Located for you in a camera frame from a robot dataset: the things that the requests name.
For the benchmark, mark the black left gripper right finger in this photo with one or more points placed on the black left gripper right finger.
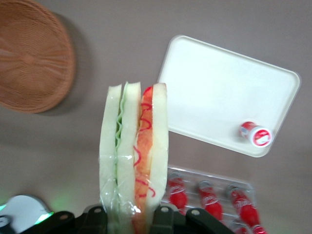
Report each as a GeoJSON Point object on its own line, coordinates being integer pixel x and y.
{"type": "Point", "coordinates": [168, 220]}

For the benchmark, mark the red cola bottle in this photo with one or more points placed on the red cola bottle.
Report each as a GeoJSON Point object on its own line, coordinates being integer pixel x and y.
{"type": "Point", "coordinates": [243, 204]}
{"type": "Point", "coordinates": [258, 230]}
{"type": "Point", "coordinates": [178, 195]}
{"type": "Point", "coordinates": [210, 202]}

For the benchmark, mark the clear acrylic bottle rack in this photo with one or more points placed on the clear acrylic bottle rack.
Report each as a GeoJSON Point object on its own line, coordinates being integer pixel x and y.
{"type": "Point", "coordinates": [190, 174]}

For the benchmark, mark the round brown wicker basket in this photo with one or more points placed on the round brown wicker basket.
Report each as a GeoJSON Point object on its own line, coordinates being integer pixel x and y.
{"type": "Point", "coordinates": [31, 61]}

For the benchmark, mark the red lidded yogurt cup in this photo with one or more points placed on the red lidded yogurt cup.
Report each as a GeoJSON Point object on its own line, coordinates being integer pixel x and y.
{"type": "Point", "coordinates": [256, 134]}

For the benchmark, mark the beige plastic tray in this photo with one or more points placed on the beige plastic tray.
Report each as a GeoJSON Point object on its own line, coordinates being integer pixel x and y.
{"type": "Point", "coordinates": [219, 92]}

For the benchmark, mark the triangle sandwich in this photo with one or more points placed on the triangle sandwich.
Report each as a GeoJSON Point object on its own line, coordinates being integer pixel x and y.
{"type": "Point", "coordinates": [126, 146]}

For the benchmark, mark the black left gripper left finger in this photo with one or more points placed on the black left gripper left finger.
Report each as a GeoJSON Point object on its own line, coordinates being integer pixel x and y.
{"type": "Point", "coordinates": [96, 219]}

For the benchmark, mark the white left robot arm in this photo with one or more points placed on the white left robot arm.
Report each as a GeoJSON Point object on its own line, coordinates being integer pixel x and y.
{"type": "Point", "coordinates": [22, 209]}

